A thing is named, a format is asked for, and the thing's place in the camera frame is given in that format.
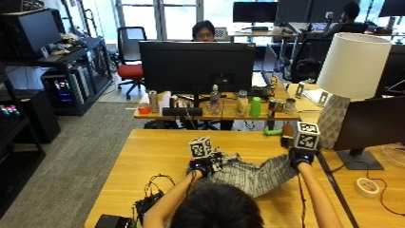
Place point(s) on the small glass jar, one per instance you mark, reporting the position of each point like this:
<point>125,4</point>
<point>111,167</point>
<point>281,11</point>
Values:
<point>289,106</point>

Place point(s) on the black box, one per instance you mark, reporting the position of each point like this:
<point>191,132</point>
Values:
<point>113,221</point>

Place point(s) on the computer tower with lights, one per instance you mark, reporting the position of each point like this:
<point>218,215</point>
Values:
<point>65,88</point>

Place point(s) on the white table lamp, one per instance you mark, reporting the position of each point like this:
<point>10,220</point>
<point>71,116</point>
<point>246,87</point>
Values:
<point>351,69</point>

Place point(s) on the small phone stand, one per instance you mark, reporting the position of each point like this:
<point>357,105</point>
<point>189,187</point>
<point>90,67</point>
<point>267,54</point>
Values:
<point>299,90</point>

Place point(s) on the black screen on shelf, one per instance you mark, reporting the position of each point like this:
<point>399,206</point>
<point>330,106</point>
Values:
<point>30,33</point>

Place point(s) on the large black monitor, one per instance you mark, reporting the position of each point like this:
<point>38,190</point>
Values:
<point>195,66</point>

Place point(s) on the black monitor on stand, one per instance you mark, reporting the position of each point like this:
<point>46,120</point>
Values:
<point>373,126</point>

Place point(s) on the small red cup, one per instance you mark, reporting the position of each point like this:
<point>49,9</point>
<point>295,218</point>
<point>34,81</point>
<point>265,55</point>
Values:
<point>143,109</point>

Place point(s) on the black shelf desk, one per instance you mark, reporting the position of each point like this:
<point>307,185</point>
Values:
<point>83,63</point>

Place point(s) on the wide black background monitor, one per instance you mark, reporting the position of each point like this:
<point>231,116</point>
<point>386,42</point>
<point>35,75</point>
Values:
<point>314,11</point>

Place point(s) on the black office chair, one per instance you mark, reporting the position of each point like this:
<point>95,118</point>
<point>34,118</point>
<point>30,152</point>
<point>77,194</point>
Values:
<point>309,60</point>

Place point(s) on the white marker cube right glove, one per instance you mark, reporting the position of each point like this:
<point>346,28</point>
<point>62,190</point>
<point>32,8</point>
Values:
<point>306,136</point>

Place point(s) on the black speaker bar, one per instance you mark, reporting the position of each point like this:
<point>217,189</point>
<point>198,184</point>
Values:
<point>181,111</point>

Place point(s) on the checkered marker board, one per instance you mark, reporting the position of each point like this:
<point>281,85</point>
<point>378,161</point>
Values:
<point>219,33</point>

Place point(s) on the green plastic cup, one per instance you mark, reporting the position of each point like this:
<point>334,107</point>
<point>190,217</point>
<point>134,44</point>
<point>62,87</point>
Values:
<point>254,107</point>

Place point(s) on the pale glass bottle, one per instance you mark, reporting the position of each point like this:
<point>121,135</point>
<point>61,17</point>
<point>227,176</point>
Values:
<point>241,103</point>

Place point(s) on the grey striped cloth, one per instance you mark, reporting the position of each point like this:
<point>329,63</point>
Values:
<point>253,175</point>

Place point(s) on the person's right hand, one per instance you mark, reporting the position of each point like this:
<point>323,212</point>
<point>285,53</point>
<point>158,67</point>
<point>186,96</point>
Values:
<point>301,157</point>

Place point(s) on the white tape roll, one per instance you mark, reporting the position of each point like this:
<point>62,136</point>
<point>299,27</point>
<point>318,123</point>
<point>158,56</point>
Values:
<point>366,187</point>

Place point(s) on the brown rounded object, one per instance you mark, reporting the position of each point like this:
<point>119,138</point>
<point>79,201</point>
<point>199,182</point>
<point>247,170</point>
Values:
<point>287,129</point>

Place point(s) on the white marker cube left glove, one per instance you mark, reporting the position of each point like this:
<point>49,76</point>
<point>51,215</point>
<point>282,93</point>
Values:
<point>199,147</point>

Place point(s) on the person's left hand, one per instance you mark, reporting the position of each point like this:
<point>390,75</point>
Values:
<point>201,166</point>

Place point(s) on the white marker cube glove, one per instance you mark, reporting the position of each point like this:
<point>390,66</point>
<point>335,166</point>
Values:
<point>306,136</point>
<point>199,147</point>

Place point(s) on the red seat office chair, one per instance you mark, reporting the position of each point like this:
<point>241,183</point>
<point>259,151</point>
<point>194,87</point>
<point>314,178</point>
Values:
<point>130,63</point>

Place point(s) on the clear plastic bottle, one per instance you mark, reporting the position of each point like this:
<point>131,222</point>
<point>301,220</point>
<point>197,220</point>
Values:
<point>214,99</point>

